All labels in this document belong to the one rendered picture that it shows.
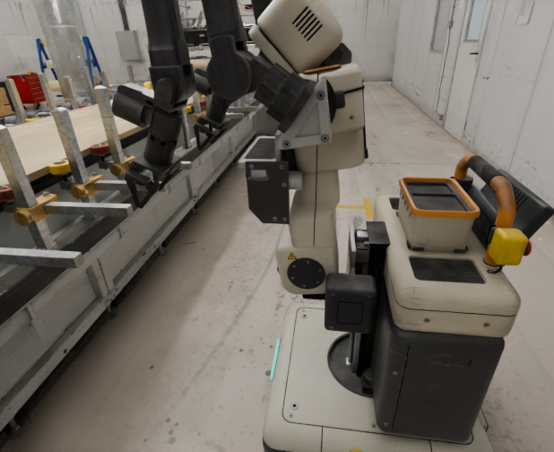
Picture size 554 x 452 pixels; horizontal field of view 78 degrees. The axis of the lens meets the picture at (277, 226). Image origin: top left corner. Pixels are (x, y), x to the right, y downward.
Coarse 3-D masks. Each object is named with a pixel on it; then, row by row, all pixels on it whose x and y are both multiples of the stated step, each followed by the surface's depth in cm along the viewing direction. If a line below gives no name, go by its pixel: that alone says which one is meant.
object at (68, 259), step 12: (0, 252) 87; (12, 252) 87; (24, 252) 86; (36, 252) 86; (48, 252) 86; (60, 252) 86; (72, 252) 86; (12, 264) 87; (24, 264) 86; (36, 264) 86; (48, 264) 85; (60, 264) 85; (72, 264) 84
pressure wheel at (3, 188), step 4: (4, 184) 112; (8, 184) 111; (0, 188) 109; (4, 188) 108; (8, 188) 108; (0, 192) 106; (4, 192) 106; (8, 192) 107; (12, 192) 108; (0, 196) 106; (4, 196) 107; (8, 196) 107; (12, 196) 108; (0, 200) 107; (4, 200) 107; (8, 200) 108; (12, 200) 110
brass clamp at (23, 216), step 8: (40, 200) 109; (48, 200) 110; (56, 200) 114; (16, 208) 104; (24, 208) 104; (32, 208) 104; (40, 208) 107; (16, 216) 103; (24, 216) 102; (32, 216) 104; (40, 216) 107; (24, 224) 104
